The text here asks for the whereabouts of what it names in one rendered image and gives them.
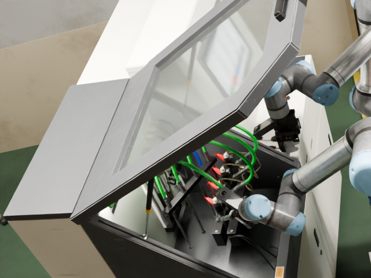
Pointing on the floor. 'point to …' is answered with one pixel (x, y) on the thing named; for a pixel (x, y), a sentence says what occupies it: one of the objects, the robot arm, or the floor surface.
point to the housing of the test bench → (75, 154)
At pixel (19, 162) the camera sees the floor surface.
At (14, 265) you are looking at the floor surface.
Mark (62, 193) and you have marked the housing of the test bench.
